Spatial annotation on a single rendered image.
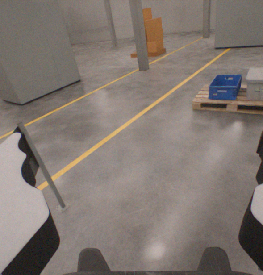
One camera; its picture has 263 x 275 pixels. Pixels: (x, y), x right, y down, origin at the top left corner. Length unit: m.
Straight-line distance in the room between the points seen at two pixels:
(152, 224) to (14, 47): 5.07
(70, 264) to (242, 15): 7.44
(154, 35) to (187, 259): 7.52
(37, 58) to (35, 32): 0.60
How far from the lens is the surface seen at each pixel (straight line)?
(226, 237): 1.81
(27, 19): 6.07
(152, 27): 8.22
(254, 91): 3.41
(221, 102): 3.41
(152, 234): 1.79
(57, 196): 2.11
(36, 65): 6.00
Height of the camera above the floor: 1.51
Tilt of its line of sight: 31 degrees down
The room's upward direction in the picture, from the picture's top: 11 degrees counter-clockwise
